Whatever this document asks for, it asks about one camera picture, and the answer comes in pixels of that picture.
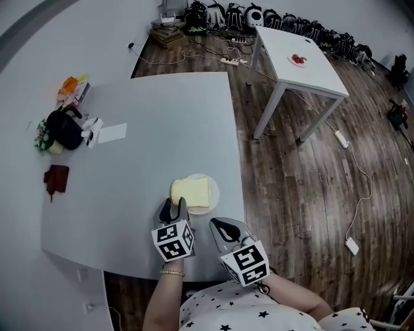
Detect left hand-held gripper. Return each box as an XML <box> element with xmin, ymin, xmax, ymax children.
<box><xmin>151</xmin><ymin>197</ymin><xmax>197</xmax><ymax>262</ymax></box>

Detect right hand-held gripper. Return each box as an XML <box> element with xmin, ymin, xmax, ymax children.
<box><xmin>209</xmin><ymin>217</ymin><xmax>271</xmax><ymax>288</ymax></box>

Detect yellow bread slice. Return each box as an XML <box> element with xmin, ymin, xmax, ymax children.
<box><xmin>170</xmin><ymin>176</ymin><xmax>213</xmax><ymax>208</ymax></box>

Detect white round plate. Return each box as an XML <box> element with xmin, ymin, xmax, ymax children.
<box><xmin>176</xmin><ymin>173</ymin><xmax>221</xmax><ymax>217</ymax></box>

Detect person's right forearm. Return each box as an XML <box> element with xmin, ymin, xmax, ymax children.
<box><xmin>263</xmin><ymin>266</ymin><xmax>334</xmax><ymax>323</ymax></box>

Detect person's left forearm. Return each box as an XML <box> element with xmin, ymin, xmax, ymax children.
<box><xmin>142</xmin><ymin>258</ymin><xmax>186</xmax><ymax>331</ymax></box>

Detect red item on plate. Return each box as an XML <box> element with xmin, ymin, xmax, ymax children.
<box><xmin>287</xmin><ymin>53</ymin><xmax>307</xmax><ymax>68</ymax></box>

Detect grey table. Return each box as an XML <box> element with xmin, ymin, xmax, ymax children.
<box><xmin>41</xmin><ymin>71</ymin><xmax>246</xmax><ymax>283</ymax></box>

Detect white star-print shirt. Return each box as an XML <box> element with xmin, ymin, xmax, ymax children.
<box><xmin>179</xmin><ymin>279</ymin><xmax>378</xmax><ymax>331</ymax></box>

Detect white paper sheet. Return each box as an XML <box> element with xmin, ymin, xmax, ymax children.
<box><xmin>96</xmin><ymin>123</ymin><xmax>128</xmax><ymax>144</ymax></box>

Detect white crumpled packet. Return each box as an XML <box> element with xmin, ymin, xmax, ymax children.
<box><xmin>80</xmin><ymin>116</ymin><xmax>104</xmax><ymax>149</ymax></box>

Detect dark red wallet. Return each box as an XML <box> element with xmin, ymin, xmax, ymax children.
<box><xmin>43</xmin><ymin>164</ymin><xmax>70</xmax><ymax>204</ymax></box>

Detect white power adapter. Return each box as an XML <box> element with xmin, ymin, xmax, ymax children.
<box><xmin>345</xmin><ymin>237</ymin><xmax>360</xmax><ymax>256</ymax></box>
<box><xmin>334</xmin><ymin>130</ymin><xmax>349</xmax><ymax>149</ymax></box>

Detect black kettle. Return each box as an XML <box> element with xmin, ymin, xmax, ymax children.
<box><xmin>46</xmin><ymin>105</ymin><xmax>84</xmax><ymax>151</ymax></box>

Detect small flower pot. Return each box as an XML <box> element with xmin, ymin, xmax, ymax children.
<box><xmin>34</xmin><ymin>118</ymin><xmax>65</xmax><ymax>156</ymax></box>

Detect small cardboard box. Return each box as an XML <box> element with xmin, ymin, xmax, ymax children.
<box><xmin>72</xmin><ymin>82</ymin><xmax>92</xmax><ymax>109</ymax></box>

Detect orange and yellow toy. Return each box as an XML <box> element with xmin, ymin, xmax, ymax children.
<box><xmin>58</xmin><ymin>73</ymin><xmax>90</xmax><ymax>96</ymax></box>

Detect white table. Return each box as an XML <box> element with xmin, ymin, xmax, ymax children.
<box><xmin>246</xmin><ymin>25</ymin><xmax>350</xmax><ymax>143</ymax></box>

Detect stack of books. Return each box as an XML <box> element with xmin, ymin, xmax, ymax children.
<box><xmin>149</xmin><ymin>22</ymin><xmax>187</xmax><ymax>50</ymax></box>

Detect white router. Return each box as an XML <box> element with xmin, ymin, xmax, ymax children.
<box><xmin>151</xmin><ymin>11</ymin><xmax>177</xmax><ymax>26</ymax></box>

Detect metal rack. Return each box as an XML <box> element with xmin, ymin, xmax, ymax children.
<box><xmin>160</xmin><ymin>0</ymin><xmax>185</xmax><ymax>16</ymax></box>

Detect dark tool on floor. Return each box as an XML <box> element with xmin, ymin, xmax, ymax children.
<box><xmin>387</xmin><ymin>98</ymin><xmax>410</xmax><ymax>130</ymax></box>

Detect row of black backpacks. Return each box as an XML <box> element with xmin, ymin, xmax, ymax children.
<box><xmin>184</xmin><ymin>1</ymin><xmax>373</xmax><ymax>64</ymax></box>

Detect black bag on floor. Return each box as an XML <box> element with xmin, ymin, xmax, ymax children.
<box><xmin>389</xmin><ymin>54</ymin><xmax>409</xmax><ymax>90</ymax></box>

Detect white wall cable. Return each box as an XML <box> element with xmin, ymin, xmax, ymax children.
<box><xmin>108</xmin><ymin>305</ymin><xmax>122</xmax><ymax>331</ymax></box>

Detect white floor cable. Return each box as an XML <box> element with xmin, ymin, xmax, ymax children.
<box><xmin>345</xmin><ymin>145</ymin><xmax>373</xmax><ymax>240</ymax></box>

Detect metal chair frame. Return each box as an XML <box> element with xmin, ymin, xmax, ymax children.
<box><xmin>370</xmin><ymin>286</ymin><xmax>414</xmax><ymax>331</ymax></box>

